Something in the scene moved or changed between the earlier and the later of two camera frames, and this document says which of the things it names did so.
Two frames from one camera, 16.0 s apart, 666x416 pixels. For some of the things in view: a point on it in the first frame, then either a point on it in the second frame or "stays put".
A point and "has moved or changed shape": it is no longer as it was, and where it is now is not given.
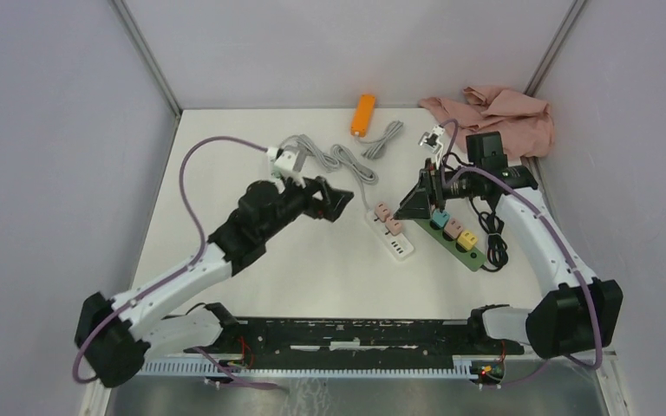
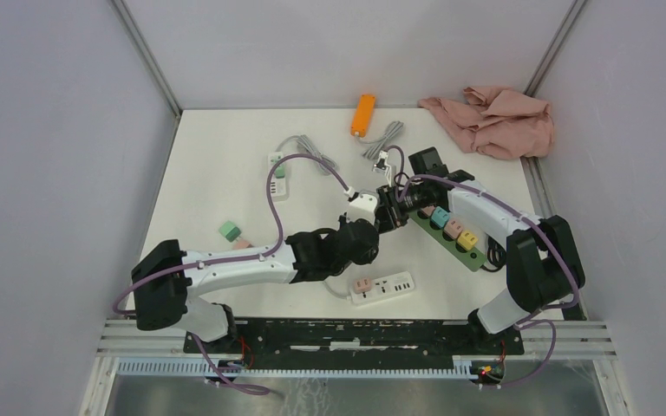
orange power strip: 363,115 stays put
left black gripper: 329,210 to 368,256
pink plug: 394,226 has moved or changed shape
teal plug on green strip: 440,218 stays put
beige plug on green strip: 453,228 stays put
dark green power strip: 473,259 stays put
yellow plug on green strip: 466,240 stays put
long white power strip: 398,244 to 384,287
